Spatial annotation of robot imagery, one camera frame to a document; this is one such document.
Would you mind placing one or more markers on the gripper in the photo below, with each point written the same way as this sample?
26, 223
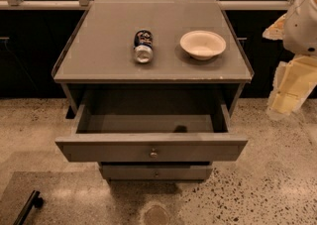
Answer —
301, 29

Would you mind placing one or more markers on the grey top drawer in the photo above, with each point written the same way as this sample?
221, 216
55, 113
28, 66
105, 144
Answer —
151, 126

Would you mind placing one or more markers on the grey drawer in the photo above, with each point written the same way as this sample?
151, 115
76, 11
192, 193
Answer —
177, 172
151, 126

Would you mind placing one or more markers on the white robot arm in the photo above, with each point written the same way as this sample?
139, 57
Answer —
300, 28

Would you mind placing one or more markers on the grey drawer cabinet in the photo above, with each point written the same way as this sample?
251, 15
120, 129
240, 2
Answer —
101, 54

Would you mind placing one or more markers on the grey bottom drawer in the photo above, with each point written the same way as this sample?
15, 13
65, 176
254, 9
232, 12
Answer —
177, 172

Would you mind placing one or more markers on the white paper bowl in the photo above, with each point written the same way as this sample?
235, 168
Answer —
202, 45

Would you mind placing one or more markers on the blue soda can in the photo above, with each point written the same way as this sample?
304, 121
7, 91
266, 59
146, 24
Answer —
143, 46

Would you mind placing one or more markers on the black bar on floor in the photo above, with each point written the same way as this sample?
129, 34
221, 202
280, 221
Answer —
34, 200

